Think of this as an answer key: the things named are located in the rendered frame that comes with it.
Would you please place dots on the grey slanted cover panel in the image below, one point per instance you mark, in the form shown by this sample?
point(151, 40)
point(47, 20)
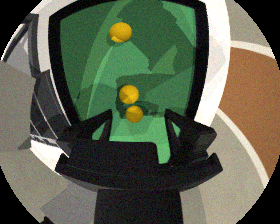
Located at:
point(16, 109)

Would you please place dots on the green tray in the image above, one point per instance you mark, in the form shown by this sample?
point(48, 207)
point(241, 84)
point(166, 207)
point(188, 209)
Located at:
point(166, 59)

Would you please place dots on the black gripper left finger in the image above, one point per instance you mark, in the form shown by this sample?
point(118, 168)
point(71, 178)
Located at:
point(86, 128)

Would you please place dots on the yellow marble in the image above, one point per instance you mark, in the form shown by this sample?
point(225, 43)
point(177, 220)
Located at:
point(128, 94)
point(134, 114)
point(120, 32)

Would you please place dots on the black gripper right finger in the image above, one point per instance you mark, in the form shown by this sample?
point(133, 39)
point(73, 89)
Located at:
point(198, 136)

